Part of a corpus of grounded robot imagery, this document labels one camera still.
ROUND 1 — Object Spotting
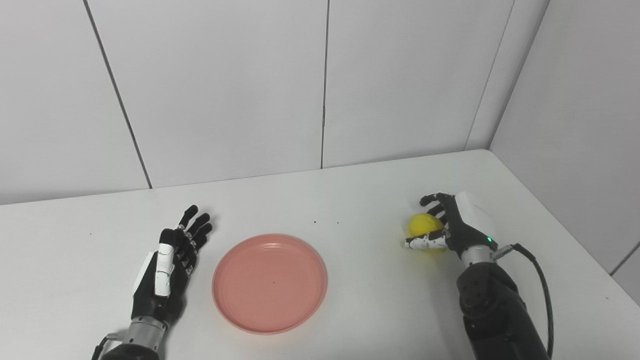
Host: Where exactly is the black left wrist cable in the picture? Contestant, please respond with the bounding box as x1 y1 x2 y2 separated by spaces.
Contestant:
91 332 127 360

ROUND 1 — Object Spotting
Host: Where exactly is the pink round plate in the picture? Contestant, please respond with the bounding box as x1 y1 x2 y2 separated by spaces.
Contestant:
211 233 329 335

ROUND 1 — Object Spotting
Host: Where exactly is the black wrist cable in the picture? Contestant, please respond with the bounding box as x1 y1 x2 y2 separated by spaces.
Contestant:
91 332 127 360
492 242 555 359

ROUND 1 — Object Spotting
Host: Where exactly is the yellow lemon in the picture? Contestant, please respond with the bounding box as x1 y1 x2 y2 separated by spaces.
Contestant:
408 212 447 253

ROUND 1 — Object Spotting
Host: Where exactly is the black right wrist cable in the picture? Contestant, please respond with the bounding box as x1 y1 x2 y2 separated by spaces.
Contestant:
492 242 555 359

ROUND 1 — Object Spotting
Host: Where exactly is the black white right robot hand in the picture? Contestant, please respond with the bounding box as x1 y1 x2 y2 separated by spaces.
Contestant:
403 191 499 261

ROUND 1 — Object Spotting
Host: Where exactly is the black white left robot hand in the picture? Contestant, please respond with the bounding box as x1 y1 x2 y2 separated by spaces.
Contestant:
130 204 214 329

